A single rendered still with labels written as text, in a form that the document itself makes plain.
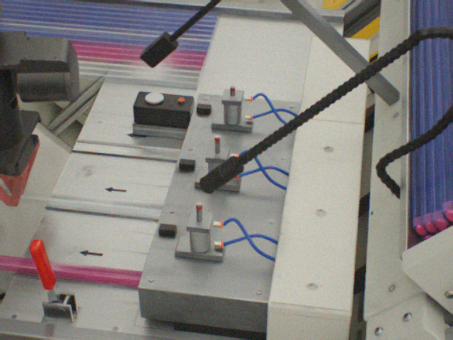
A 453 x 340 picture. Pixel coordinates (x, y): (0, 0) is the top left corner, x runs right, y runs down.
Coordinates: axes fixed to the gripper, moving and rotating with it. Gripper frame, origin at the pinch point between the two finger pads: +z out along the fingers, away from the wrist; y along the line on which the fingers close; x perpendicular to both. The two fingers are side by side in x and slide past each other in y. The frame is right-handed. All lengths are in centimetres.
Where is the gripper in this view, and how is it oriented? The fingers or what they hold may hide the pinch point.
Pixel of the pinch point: (13, 194)
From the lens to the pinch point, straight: 111.5
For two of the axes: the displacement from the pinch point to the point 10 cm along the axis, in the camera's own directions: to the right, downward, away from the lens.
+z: 0.3, 7.6, 6.4
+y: 1.6, -6.4, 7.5
